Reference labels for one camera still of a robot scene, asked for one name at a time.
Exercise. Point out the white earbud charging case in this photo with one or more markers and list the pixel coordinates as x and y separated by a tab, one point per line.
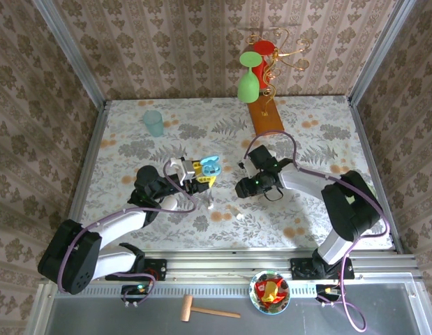
208	170

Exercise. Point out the small light blue case cover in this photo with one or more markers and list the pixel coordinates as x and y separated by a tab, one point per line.
215	160

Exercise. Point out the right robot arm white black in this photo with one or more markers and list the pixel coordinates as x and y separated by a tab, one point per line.
351	206

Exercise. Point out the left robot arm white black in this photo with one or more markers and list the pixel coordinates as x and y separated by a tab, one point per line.
121	223

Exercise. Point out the teal translucent plastic cup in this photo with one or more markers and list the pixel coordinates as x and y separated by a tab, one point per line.
154	123

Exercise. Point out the orange wooden rack base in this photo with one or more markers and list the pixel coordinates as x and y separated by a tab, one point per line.
266	118

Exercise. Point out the green wine glass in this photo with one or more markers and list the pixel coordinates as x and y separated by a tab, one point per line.
248	87

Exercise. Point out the red wrapped candy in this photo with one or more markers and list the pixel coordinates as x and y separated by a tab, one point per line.
261	287
280	285

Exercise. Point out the yellow wrapped candy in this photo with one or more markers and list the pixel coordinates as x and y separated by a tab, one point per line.
269	291

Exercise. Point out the small black controller board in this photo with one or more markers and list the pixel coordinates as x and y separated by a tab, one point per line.
133	290

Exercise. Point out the patterned bowl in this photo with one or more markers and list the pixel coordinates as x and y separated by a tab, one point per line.
271	309

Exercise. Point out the small wooden mallet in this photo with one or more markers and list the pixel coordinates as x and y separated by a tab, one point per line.
186	307

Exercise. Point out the red wine glass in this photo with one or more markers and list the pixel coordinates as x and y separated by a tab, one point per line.
264	47

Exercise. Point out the grey metal panel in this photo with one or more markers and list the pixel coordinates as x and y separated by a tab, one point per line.
114	319

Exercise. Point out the aluminium table side rail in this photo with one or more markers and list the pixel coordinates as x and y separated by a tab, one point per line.
89	153
365	139

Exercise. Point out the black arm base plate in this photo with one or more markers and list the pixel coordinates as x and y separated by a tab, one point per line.
160	269
301	269

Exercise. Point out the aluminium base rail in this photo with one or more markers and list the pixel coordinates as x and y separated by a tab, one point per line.
229	270

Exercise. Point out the aluminium frame post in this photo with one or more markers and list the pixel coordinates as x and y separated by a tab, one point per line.
69	49
379	49

